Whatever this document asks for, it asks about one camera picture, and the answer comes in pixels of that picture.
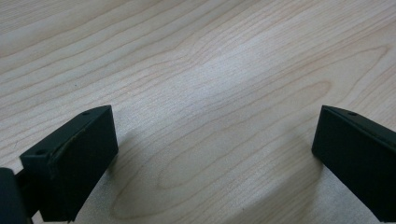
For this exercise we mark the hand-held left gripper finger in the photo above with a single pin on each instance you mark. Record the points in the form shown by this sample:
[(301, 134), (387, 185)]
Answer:
[(74, 161)]

